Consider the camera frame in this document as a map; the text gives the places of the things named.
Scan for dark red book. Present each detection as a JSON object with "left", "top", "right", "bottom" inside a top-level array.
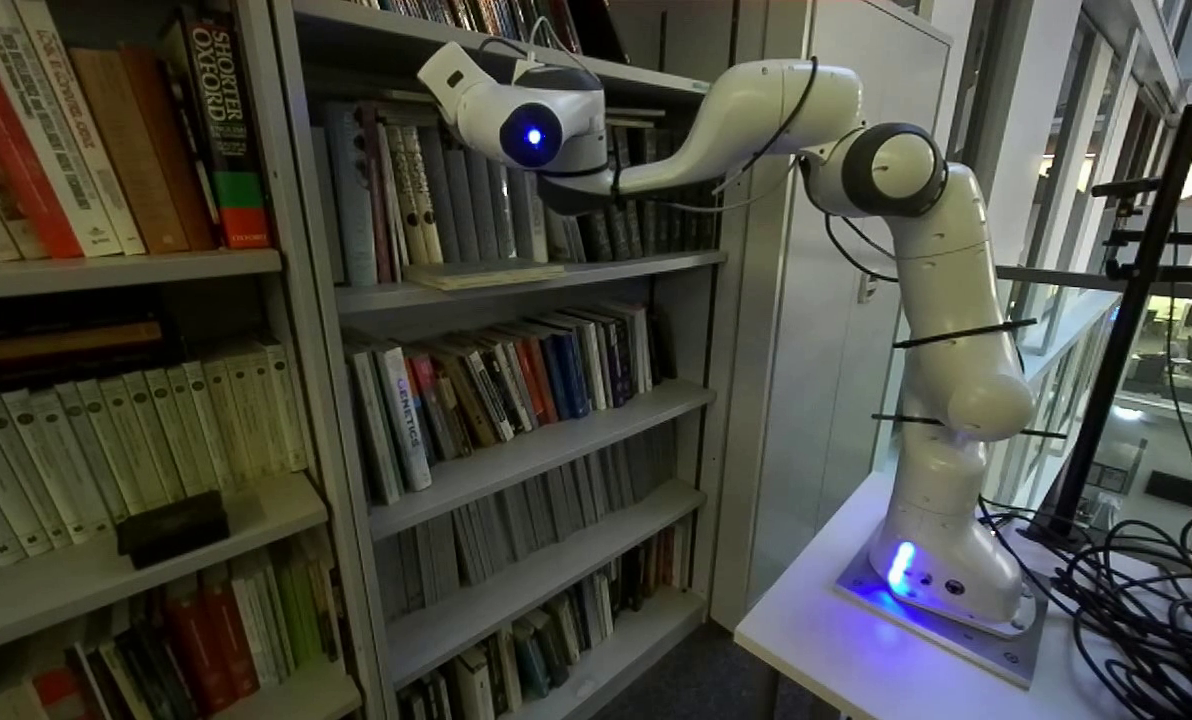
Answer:
[
  {"left": 151, "top": 582, "right": 229, "bottom": 712},
  {"left": 193, "top": 576, "right": 259, "bottom": 702}
]

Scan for black camera stand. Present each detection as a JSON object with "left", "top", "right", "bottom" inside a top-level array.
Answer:
[{"left": 1030, "top": 82, "right": 1192, "bottom": 542}]

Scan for grey metal bookshelf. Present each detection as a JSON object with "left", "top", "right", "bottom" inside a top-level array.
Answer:
[
  {"left": 0, "top": 0, "right": 367, "bottom": 720},
  {"left": 268, "top": 0, "right": 750, "bottom": 720}
]

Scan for orange red book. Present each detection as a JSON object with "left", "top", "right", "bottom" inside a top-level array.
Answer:
[{"left": 503, "top": 332, "right": 541, "bottom": 432}]

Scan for teal book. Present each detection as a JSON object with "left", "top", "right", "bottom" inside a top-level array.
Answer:
[{"left": 514, "top": 617, "right": 555, "bottom": 702}]

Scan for olive yellow book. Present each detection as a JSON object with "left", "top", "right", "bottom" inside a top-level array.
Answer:
[{"left": 433, "top": 346, "right": 485, "bottom": 456}]

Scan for bright blue book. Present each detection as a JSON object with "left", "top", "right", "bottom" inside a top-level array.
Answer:
[{"left": 547, "top": 321, "right": 590, "bottom": 418}]

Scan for cream softcover book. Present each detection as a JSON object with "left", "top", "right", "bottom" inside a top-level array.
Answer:
[{"left": 403, "top": 259, "right": 572, "bottom": 295}]

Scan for dark grey hardcover book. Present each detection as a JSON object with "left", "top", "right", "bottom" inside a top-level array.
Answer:
[
  {"left": 464, "top": 146, "right": 500, "bottom": 266},
  {"left": 441, "top": 122, "right": 476, "bottom": 266},
  {"left": 487, "top": 166, "right": 525, "bottom": 266}
]

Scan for black red green book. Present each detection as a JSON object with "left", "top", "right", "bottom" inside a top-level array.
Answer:
[{"left": 171, "top": 5, "right": 277, "bottom": 254}]

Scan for blue grey jacketed book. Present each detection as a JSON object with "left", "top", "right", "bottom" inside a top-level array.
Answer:
[{"left": 322, "top": 96, "right": 385, "bottom": 288}]

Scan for thin red book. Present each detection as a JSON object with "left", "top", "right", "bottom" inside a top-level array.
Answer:
[{"left": 374, "top": 117, "right": 400, "bottom": 282}]

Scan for tangled black cable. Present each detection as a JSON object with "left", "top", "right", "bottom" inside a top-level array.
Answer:
[{"left": 972, "top": 496, "right": 1192, "bottom": 720}]

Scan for brown hardcover book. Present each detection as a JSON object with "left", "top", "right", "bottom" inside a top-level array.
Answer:
[{"left": 70, "top": 41, "right": 197, "bottom": 254}]

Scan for grey stacked books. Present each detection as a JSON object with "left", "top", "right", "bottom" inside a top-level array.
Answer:
[{"left": 514, "top": 193, "right": 555, "bottom": 266}]

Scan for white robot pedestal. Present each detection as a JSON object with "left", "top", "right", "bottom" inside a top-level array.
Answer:
[{"left": 731, "top": 463, "right": 1160, "bottom": 720}]

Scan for orange and blue book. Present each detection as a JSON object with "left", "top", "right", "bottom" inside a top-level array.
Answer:
[{"left": 407, "top": 346, "right": 452, "bottom": 471}]

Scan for brown thin book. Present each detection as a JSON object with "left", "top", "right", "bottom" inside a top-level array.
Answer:
[{"left": 0, "top": 316, "right": 171, "bottom": 376}]

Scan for brown red book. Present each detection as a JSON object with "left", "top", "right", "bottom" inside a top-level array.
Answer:
[{"left": 527, "top": 327, "right": 560, "bottom": 429}]

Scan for red hardcover book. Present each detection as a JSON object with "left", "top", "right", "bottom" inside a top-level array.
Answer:
[{"left": 0, "top": 21, "right": 53, "bottom": 265}]

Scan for white window frame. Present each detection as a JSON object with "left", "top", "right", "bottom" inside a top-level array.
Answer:
[{"left": 968, "top": 0, "right": 1192, "bottom": 537}]

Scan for white genetics book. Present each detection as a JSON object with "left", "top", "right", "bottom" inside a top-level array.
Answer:
[{"left": 374, "top": 338, "right": 435, "bottom": 496}]

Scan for pale grey book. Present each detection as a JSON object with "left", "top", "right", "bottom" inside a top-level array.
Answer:
[{"left": 610, "top": 299, "right": 662, "bottom": 398}]

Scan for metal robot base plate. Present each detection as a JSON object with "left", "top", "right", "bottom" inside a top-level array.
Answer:
[{"left": 831, "top": 533, "right": 1054, "bottom": 693}]

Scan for white paperback book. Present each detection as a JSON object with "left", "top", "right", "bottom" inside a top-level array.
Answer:
[
  {"left": 447, "top": 645, "right": 496, "bottom": 720},
  {"left": 575, "top": 566, "right": 619, "bottom": 651}
]

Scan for cream hardcover book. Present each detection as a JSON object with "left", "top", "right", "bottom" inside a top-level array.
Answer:
[{"left": 11, "top": 0, "right": 151, "bottom": 259}]

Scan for white book black lettering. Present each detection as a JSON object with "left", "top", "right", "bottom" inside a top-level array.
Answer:
[{"left": 0, "top": 0, "right": 130, "bottom": 259}]

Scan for white leaning book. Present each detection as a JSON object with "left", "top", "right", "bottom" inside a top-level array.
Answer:
[{"left": 350, "top": 346, "right": 407, "bottom": 507}]

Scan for grey journal volume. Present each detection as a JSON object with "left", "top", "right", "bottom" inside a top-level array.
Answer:
[
  {"left": 541, "top": 463, "right": 590, "bottom": 547},
  {"left": 447, "top": 501, "right": 496, "bottom": 592},
  {"left": 485, "top": 490, "right": 527, "bottom": 581},
  {"left": 414, "top": 517, "right": 468, "bottom": 611}
]

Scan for white tall book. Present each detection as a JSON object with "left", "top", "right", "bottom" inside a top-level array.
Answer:
[{"left": 229, "top": 570, "right": 291, "bottom": 693}]

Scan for white slim book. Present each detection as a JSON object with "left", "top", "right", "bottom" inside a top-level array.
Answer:
[{"left": 575, "top": 316, "right": 618, "bottom": 413}]

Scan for grey metal cabinet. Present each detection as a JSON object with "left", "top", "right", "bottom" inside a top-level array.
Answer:
[{"left": 709, "top": 0, "right": 972, "bottom": 630}]

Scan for black box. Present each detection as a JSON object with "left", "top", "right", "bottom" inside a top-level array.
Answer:
[{"left": 112, "top": 487, "right": 238, "bottom": 570}]

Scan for white series volume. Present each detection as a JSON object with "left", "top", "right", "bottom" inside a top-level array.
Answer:
[
  {"left": 163, "top": 361, "right": 238, "bottom": 501},
  {"left": 266, "top": 338, "right": 322, "bottom": 471},
  {"left": 81, "top": 376, "right": 162, "bottom": 529},
  {"left": 202, "top": 352, "right": 268, "bottom": 487},
  {"left": 33, "top": 389, "right": 115, "bottom": 542},
  {"left": 122, "top": 367, "right": 202, "bottom": 512},
  {"left": 0, "top": 395, "right": 71, "bottom": 570},
  {"left": 233, "top": 343, "right": 296, "bottom": 480}
]

